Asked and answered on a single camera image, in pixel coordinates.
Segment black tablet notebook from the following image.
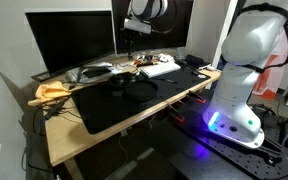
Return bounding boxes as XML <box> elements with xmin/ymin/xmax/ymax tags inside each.
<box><xmin>185</xmin><ymin>55</ymin><xmax>210</xmax><ymax>69</ymax></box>

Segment yellow cloth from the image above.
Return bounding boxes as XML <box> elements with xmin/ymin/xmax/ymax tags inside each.
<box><xmin>28</xmin><ymin>81</ymin><xmax>71</xmax><ymax>106</ymax></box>

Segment black desk mat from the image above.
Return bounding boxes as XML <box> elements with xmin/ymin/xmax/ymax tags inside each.
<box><xmin>71</xmin><ymin>68</ymin><xmax>209</xmax><ymax>134</ymax></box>

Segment orange handled clamp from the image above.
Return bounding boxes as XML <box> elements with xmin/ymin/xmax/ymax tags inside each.
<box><xmin>188</xmin><ymin>91</ymin><xmax>206</xmax><ymax>104</ymax></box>
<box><xmin>168</xmin><ymin>105</ymin><xmax>185</xmax><ymax>123</ymax></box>

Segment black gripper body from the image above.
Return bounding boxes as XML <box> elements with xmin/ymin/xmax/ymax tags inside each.
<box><xmin>123</xmin><ymin>29</ymin><xmax>141</xmax><ymax>45</ymax></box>

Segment white keyboard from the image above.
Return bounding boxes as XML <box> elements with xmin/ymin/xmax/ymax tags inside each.
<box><xmin>140</xmin><ymin>62</ymin><xmax>180</xmax><ymax>78</ymax></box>

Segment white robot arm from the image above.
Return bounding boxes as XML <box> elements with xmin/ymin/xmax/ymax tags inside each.
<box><xmin>203</xmin><ymin>0</ymin><xmax>288</xmax><ymax>149</ymax></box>

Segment stack of papers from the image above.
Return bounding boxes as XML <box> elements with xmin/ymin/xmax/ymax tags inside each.
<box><xmin>65</xmin><ymin>61</ymin><xmax>138</xmax><ymax>84</ymax></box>

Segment black headphones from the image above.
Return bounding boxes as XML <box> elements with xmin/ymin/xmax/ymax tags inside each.
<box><xmin>108</xmin><ymin>72</ymin><xmax>138</xmax><ymax>89</ymax></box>

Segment white charger block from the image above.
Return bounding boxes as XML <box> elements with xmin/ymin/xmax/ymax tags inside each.
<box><xmin>206</xmin><ymin>66</ymin><xmax>217</xmax><ymax>71</ymax></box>

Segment large curved monitor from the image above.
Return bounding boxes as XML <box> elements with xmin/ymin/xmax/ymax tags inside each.
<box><xmin>25</xmin><ymin>11</ymin><xmax>114</xmax><ymax>76</ymax></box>

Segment white crumpled paper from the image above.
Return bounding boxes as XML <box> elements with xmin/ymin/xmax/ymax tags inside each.
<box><xmin>158</xmin><ymin>53</ymin><xmax>174</xmax><ymax>63</ymax></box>

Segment small black monitor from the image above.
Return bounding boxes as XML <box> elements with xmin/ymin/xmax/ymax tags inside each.
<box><xmin>111</xmin><ymin>0</ymin><xmax>193</xmax><ymax>55</ymax></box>

